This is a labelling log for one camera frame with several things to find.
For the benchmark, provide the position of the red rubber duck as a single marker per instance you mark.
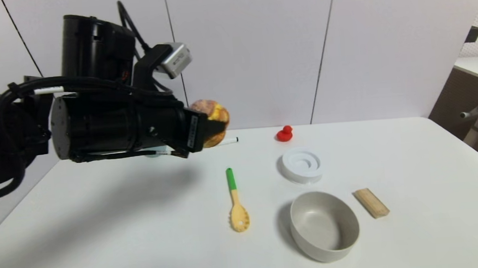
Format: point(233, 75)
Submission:
point(284, 135)

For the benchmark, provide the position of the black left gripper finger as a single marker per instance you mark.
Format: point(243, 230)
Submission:
point(213, 128)

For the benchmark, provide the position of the white marker with black cap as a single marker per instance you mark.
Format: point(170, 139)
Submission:
point(229, 141)

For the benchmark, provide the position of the beige round bowl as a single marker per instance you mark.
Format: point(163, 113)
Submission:
point(326, 245)

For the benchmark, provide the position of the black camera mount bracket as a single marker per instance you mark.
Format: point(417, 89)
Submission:
point(146, 69)

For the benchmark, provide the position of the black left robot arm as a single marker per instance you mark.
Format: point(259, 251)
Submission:
point(94, 47)

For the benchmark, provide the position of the small wooden block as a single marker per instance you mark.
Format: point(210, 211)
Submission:
point(372, 203)

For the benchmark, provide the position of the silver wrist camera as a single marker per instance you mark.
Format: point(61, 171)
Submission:
point(177, 60)

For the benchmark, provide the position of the brown cream puff toy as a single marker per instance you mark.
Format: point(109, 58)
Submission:
point(215, 110)

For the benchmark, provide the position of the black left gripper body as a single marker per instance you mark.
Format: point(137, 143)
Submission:
point(193, 132)

